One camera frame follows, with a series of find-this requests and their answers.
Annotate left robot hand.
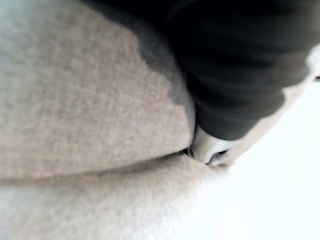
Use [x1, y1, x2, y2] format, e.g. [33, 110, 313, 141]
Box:
[82, 0, 320, 166]

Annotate beige fabric cushion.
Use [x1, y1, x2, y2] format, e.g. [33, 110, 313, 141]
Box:
[0, 0, 197, 181]

